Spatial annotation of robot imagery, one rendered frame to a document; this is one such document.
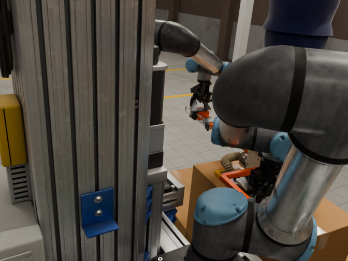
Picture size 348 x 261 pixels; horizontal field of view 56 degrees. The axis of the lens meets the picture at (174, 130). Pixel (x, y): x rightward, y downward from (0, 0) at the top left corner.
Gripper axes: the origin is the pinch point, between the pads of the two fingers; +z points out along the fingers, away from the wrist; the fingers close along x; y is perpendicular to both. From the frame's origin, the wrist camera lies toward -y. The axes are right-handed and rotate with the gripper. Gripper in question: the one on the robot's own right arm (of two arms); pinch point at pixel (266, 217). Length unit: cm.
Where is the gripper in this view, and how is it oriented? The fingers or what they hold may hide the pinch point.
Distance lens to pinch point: 107.9
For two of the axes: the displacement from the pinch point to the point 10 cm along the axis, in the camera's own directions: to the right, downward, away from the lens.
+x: -9.0, 1.1, -4.1
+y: -4.2, -3.8, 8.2
